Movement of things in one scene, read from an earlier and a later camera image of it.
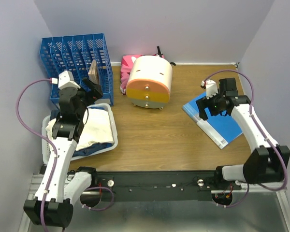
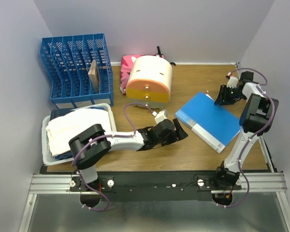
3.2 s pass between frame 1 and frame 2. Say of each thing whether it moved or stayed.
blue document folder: moved
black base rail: stayed
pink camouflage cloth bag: stayed
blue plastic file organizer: stayed
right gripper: moved
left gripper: moved
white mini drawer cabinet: stayed
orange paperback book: stayed
